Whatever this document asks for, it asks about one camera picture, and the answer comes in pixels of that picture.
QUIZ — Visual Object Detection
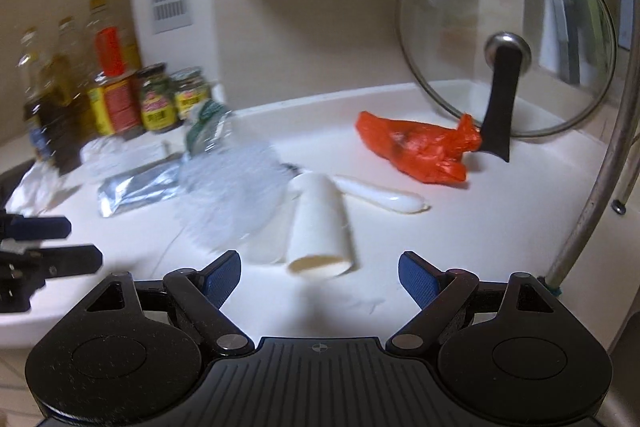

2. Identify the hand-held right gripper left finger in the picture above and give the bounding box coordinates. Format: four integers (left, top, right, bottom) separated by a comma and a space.
87, 250, 253, 356

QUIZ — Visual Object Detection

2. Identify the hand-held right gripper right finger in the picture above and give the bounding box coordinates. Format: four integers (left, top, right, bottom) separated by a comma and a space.
386, 251, 555, 353

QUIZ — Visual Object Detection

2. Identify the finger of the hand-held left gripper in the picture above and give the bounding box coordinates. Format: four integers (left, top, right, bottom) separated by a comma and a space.
0, 212, 72, 242
0, 245, 103, 279

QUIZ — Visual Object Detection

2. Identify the white tissue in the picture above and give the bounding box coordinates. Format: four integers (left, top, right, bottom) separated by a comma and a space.
7, 159, 81, 217

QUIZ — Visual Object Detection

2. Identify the white paper cup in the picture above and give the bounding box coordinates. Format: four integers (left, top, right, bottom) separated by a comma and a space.
286, 172, 354, 283

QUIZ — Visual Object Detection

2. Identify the orange plastic bag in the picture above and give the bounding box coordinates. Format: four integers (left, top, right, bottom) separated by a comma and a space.
356, 110, 483, 184

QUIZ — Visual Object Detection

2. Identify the clear plastic bag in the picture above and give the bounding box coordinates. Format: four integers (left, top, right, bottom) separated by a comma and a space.
172, 142, 296, 265

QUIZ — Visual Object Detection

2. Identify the silver foil packet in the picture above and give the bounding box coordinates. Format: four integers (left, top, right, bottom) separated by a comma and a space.
96, 162, 183, 218

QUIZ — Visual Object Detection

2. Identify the yellow oil bottle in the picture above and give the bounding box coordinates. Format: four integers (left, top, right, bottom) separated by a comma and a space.
42, 17, 96, 175

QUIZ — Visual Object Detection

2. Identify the dark oil bottle blue label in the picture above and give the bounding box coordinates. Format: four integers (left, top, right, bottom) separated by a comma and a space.
17, 27, 58, 162

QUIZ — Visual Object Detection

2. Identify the green crumpled wrapper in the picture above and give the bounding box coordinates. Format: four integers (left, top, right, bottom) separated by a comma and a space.
184, 99, 236, 158

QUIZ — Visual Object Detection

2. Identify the black-lidded paste jar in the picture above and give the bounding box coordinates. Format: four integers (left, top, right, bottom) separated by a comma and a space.
136, 63, 183, 134

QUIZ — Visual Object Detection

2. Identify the checkered-lid paste jar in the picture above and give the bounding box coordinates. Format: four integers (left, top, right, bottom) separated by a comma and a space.
171, 67, 211, 120

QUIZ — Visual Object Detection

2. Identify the glass pot lid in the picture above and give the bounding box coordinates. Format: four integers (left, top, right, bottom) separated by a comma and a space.
398, 0, 617, 164

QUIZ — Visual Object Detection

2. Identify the red-handled sauce bottle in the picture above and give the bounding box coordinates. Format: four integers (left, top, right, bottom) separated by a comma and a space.
82, 0, 146, 138

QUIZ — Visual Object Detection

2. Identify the metal rack frame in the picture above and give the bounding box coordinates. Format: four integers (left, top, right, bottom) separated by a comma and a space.
545, 0, 640, 295

